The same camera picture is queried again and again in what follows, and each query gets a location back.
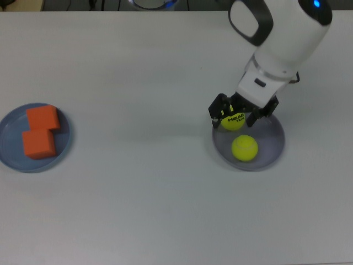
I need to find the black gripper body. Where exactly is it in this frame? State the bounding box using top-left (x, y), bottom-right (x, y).
top-left (229, 92), bottom-right (268, 113)

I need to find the yellow tennis ball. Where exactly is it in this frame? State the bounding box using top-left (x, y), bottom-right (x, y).
top-left (220, 112), bottom-right (246, 131)
top-left (231, 134), bottom-right (259, 162)

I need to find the orange cube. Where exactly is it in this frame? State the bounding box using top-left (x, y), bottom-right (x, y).
top-left (26, 104), bottom-right (61, 133)
top-left (22, 128), bottom-right (58, 160)

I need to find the purple plate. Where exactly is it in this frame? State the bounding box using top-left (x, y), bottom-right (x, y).
top-left (211, 113), bottom-right (286, 172)

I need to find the blue plate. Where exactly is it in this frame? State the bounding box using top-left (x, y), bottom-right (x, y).
top-left (0, 102), bottom-right (74, 174)

